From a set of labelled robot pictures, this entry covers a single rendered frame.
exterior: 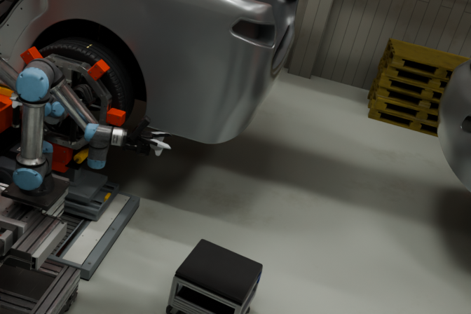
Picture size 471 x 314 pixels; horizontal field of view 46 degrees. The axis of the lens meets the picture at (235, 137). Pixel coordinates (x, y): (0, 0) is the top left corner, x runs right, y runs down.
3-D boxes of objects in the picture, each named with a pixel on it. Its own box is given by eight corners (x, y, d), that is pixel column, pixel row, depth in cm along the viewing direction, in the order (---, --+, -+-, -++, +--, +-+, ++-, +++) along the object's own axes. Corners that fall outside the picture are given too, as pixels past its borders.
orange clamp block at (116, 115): (110, 118, 329) (125, 122, 328) (105, 123, 322) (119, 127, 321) (111, 107, 326) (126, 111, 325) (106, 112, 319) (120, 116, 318)
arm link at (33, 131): (48, 176, 245) (56, 62, 220) (40, 196, 232) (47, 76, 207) (20, 173, 243) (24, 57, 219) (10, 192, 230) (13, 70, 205)
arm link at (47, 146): (55, 163, 256) (56, 138, 249) (48, 179, 244) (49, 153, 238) (27, 160, 254) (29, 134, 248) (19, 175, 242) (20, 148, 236)
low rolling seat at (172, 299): (162, 315, 310) (172, 269, 295) (190, 278, 341) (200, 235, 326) (232, 348, 300) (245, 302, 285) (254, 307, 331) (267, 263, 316)
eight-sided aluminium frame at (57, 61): (106, 153, 338) (115, 70, 314) (101, 158, 332) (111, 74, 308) (23, 128, 343) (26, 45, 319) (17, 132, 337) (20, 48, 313)
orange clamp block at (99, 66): (101, 77, 319) (111, 67, 315) (94, 81, 312) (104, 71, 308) (92, 68, 318) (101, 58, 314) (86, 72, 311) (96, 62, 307)
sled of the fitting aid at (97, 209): (118, 194, 389) (119, 182, 384) (96, 222, 357) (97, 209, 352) (51, 174, 393) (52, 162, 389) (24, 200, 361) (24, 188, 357)
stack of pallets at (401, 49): (453, 118, 695) (479, 59, 659) (464, 144, 627) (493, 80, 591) (366, 94, 703) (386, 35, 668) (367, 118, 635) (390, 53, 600)
